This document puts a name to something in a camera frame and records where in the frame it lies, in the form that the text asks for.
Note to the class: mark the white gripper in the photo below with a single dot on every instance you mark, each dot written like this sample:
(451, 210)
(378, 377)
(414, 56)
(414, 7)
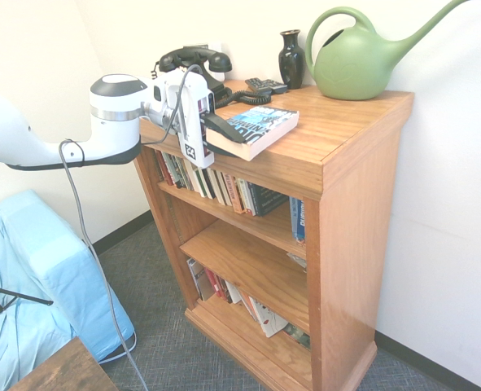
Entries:
(193, 122)

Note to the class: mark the blue paperback book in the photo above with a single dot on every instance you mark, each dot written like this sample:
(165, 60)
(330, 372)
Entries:
(264, 126)

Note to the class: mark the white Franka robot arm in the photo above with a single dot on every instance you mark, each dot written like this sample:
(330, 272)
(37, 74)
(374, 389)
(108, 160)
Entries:
(114, 122)

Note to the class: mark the leaning red books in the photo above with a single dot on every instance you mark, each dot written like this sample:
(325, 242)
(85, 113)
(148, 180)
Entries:
(199, 281)

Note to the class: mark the green cover book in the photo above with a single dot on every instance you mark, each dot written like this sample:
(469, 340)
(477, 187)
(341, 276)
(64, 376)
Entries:
(207, 183)

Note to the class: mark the thick white paperback book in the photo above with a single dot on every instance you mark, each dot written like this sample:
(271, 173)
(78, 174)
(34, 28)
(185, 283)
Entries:
(221, 187)

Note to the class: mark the black rotary telephone base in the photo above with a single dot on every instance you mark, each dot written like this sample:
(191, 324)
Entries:
(221, 91)

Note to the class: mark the cream paperback book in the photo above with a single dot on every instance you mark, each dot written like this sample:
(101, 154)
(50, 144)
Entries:
(191, 177)

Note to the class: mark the orange spine book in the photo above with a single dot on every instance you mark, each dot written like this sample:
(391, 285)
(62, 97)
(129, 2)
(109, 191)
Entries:
(235, 195)

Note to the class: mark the dark green spine book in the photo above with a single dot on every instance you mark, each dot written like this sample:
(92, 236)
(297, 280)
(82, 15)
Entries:
(177, 171)

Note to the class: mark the black remote control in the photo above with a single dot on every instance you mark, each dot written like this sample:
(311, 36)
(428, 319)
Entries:
(264, 84)

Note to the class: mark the red white spine book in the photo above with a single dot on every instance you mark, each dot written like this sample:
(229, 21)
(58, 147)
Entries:
(163, 167)

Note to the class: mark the dark teal cover book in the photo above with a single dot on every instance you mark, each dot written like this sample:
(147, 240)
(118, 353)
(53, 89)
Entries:
(270, 201)

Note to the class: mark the black telephone handset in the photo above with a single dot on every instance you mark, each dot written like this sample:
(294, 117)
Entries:
(191, 55)

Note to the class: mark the black glossy vase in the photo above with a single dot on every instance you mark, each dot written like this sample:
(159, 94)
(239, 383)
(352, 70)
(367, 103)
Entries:
(291, 61)

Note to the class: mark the light blue spine book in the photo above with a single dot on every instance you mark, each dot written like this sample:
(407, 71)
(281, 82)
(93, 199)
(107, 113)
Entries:
(298, 220)

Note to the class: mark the green plastic watering can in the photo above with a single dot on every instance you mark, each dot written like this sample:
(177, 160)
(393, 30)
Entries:
(346, 69)

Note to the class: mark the wooden bookcase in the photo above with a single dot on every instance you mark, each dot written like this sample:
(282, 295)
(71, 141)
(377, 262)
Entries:
(354, 203)

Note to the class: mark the bright red spine book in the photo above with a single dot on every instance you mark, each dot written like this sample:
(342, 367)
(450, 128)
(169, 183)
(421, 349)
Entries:
(213, 283)

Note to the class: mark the dark red spine book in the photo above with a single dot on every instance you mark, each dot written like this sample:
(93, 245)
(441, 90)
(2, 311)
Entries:
(225, 290)

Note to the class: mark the plain white book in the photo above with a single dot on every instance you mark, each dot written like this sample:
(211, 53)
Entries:
(234, 293)

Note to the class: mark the grey white thin book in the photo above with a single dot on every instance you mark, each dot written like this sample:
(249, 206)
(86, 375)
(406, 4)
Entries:
(248, 305)

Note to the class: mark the white book red mark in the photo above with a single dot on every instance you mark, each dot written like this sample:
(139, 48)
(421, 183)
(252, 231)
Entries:
(270, 319)

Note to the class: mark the dark green flat book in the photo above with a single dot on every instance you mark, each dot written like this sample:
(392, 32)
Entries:
(299, 336)

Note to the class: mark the light blue cloth cover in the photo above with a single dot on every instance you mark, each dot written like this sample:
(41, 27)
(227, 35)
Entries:
(40, 252)

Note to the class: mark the dark wooden table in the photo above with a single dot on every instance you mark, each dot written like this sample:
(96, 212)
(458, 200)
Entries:
(65, 370)

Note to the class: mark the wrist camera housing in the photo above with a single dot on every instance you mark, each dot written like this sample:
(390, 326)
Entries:
(163, 95)

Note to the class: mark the black camera tripod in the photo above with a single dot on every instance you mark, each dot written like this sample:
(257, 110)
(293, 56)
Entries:
(4, 292)

